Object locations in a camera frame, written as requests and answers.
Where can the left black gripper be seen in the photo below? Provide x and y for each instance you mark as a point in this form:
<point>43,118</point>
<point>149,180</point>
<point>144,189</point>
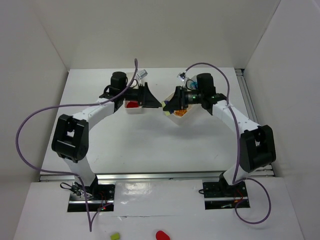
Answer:
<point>144,95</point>

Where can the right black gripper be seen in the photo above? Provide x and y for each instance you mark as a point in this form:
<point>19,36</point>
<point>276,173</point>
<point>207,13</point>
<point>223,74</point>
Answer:
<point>180,98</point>

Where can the orange and green lego stack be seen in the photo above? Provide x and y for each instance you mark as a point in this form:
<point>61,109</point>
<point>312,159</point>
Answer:
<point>180,113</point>

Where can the red lego brick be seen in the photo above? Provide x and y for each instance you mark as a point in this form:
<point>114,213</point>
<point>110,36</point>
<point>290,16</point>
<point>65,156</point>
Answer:
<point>131,104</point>

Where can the cyan lego stack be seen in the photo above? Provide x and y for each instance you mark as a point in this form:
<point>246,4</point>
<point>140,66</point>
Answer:
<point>192,85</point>

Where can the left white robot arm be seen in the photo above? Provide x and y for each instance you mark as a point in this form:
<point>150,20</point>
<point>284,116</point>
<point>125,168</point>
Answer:
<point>71,135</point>

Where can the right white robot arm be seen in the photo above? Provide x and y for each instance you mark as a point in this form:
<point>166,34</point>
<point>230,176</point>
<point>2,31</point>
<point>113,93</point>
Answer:
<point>255,142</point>

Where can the wide white divided tray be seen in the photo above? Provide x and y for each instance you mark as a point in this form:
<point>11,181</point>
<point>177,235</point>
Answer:
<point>191,109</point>

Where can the narrow white divided tray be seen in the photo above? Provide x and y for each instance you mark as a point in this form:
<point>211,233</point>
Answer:
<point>135,86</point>

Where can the red oval object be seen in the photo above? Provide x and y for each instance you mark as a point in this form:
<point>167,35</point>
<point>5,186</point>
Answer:
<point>161,235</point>

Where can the green lego brick foreground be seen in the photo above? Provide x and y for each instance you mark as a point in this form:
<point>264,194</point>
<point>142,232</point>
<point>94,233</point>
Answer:
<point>115,236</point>

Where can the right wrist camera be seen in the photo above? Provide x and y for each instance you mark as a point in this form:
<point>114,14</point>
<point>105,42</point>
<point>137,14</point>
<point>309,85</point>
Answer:
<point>182,76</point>

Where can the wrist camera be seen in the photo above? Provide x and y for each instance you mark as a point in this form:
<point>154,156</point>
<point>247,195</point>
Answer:
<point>141,74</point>
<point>182,76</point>

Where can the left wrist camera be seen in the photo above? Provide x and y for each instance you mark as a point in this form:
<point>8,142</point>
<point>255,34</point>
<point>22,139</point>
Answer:
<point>141,74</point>

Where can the aluminium rail front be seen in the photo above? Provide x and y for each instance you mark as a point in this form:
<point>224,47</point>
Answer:
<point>110,178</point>

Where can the aluminium rail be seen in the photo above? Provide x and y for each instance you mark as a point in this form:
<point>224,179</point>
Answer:
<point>110,178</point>
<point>263,170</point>

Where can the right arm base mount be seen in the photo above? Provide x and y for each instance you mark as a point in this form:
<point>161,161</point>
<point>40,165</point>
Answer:
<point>217,199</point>

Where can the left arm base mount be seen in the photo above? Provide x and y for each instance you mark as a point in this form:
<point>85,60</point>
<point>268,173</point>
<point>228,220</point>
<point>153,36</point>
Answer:
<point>102,200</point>

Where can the aluminium rail right side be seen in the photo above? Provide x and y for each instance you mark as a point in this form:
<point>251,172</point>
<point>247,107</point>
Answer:
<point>263,170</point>

